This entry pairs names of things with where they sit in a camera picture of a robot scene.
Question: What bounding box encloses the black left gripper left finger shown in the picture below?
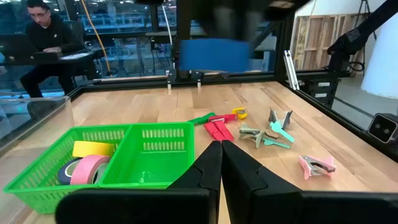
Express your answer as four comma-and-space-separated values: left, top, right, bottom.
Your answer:
55, 140, 223, 224

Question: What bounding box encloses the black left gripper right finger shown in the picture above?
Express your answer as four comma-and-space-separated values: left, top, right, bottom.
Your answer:
222, 140, 398, 224

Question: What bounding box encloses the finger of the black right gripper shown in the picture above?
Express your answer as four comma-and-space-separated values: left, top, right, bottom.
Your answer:
189, 14, 217, 40
238, 14, 270, 40

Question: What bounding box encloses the blue tape roll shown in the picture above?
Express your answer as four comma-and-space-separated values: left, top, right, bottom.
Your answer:
180, 39, 249, 72

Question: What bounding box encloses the red mini stapler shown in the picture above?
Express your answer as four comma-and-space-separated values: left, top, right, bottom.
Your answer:
203, 122, 226, 142
214, 120, 236, 141

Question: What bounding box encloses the pink tape roll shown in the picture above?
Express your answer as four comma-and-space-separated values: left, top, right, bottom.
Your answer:
70, 154, 111, 186

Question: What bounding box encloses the yellow tape roll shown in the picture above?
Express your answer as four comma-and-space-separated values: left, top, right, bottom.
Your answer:
72, 140, 115, 158

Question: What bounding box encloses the green stapler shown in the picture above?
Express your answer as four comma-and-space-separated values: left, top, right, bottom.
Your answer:
188, 111, 217, 126

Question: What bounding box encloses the dark tape roll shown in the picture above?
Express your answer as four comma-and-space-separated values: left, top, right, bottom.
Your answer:
57, 157, 83, 186

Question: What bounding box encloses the green plastic basket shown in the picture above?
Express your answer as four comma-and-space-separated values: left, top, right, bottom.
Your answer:
2, 123, 131, 215
98, 121, 196, 190

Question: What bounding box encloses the white curved sheet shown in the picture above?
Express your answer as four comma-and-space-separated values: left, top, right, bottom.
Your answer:
360, 12, 398, 100

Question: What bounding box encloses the black desk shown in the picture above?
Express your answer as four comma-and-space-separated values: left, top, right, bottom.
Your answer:
0, 48, 105, 80

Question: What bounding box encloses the person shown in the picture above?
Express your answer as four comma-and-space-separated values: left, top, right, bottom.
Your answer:
19, 0, 93, 99

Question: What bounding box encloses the black aluminium table frame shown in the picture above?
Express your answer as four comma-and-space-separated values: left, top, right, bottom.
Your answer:
67, 12, 398, 163

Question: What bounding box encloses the yellow extension cable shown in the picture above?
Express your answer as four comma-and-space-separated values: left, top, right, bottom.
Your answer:
80, 0, 112, 77

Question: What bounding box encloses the black table-level camera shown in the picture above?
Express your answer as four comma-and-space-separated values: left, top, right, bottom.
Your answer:
368, 112, 398, 144

